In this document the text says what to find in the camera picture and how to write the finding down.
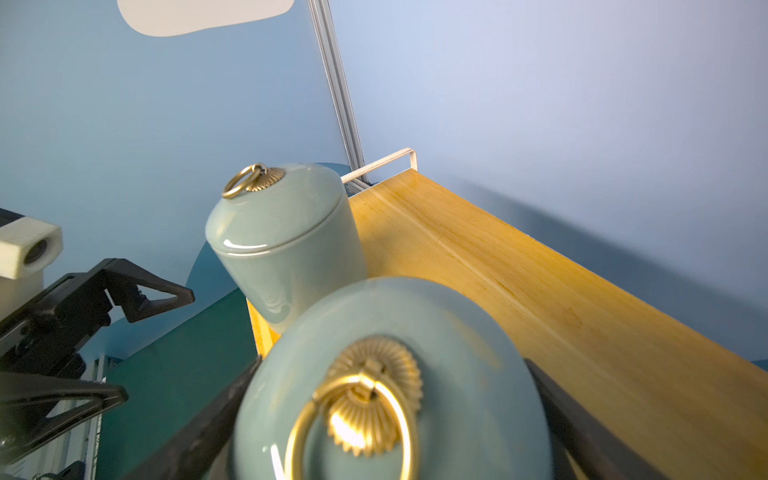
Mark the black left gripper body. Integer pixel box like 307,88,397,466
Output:
1,272,111,381

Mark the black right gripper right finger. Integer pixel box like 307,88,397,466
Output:
525,358,665,479

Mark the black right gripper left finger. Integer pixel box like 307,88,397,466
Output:
123,356,262,480

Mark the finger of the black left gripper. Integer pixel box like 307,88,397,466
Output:
103,259,195,323
1,372,128,465

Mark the teal tea canister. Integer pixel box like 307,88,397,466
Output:
229,277,554,479
205,163,368,334

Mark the white metal wooden shelf rack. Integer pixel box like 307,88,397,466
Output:
247,147,768,480

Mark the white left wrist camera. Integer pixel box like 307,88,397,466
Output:
1,209,63,319

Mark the right aluminium corner post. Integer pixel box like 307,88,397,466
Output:
308,0,365,170

